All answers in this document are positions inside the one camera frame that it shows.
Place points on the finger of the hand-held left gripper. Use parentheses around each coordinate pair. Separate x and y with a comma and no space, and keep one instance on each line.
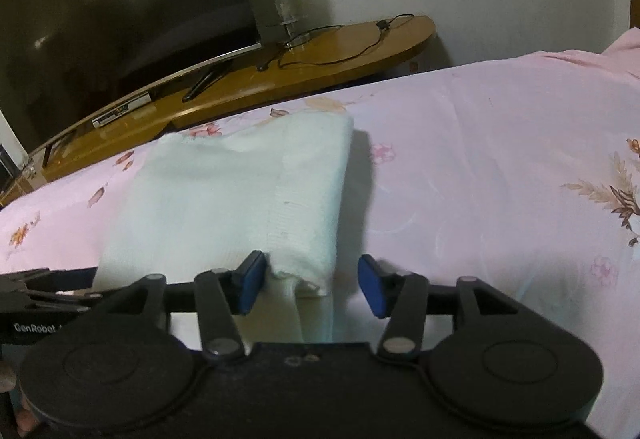
(45,280)
(60,301)

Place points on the pink floral bedsheet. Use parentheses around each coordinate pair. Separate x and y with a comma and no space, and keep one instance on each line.
(475,169)

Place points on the silver set-top box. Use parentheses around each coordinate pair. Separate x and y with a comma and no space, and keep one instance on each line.
(122,111)

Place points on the black flat television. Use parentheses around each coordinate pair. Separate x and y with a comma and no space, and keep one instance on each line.
(100,19)

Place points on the wooden television stand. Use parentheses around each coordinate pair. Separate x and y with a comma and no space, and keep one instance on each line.
(300,64)

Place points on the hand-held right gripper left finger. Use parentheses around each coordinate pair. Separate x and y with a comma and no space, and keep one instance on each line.
(250,289)

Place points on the person's left hand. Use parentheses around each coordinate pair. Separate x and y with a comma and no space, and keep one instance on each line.
(7,379)

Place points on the black television foot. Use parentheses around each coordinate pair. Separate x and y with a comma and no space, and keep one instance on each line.
(204,83)

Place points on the white knitted sock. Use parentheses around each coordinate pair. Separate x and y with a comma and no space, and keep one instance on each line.
(225,199)

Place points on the clear glass cup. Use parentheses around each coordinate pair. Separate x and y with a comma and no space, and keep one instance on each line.
(25,167)

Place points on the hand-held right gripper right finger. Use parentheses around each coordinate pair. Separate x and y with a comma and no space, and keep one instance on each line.
(372,291)

